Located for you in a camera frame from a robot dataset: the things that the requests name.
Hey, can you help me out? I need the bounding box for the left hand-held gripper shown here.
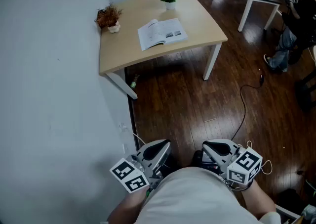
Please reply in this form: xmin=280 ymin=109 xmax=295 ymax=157
xmin=110 ymin=139 xmax=171 ymax=193

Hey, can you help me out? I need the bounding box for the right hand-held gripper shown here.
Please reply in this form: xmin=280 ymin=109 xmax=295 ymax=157
xmin=202 ymin=139 xmax=263 ymax=184

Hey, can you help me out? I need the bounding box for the white book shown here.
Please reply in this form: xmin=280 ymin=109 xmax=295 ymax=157
xmin=137 ymin=18 xmax=189 ymax=51

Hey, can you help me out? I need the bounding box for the person's left forearm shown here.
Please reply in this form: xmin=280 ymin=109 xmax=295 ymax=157
xmin=107 ymin=188 xmax=150 ymax=224

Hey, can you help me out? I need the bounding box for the person's right forearm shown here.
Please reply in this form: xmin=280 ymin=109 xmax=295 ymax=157
xmin=240 ymin=179 xmax=277 ymax=221

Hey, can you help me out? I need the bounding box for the black waist-worn screen device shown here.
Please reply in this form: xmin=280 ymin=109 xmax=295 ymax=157
xmin=192 ymin=150 xmax=220 ymax=171

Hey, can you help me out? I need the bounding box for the person's white shirt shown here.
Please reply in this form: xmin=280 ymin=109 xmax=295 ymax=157
xmin=133 ymin=167 xmax=282 ymax=224

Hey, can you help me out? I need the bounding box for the green glass bottle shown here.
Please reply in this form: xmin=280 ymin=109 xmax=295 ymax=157
xmin=130 ymin=74 xmax=140 ymax=89

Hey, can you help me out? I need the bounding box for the black bag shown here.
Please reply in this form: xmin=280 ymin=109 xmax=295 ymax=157
xmin=280 ymin=188 xmax=308 ymax=210

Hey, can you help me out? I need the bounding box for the white box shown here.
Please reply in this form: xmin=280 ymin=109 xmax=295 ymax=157
xmin=275 ymin=204 xmax=303 ymax=224

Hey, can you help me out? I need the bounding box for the light wooden table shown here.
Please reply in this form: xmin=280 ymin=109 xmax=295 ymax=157
xmin=98 ymin=0 xmax=228 ymax=100

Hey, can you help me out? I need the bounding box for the brown dried plant white vase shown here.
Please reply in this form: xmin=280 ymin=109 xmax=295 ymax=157
xmin=94 ymin=2 xmax=123 ymax=34

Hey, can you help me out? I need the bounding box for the white cable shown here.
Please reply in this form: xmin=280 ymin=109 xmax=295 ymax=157
xmin=246 ymin=140 xmax=272 ymax=176
xmin=133 ymin=133 xmax=146 ymax=144

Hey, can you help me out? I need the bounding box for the black floor cable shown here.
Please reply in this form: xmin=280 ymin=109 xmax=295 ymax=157
xmin=231 ymin=74 xmax=265 ymax=141

